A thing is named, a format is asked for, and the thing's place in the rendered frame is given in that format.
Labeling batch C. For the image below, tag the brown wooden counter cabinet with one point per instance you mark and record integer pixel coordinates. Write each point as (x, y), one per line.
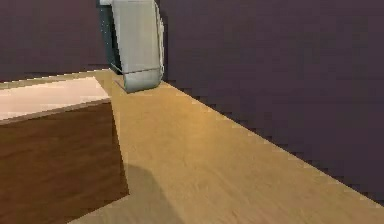
(56, 146)

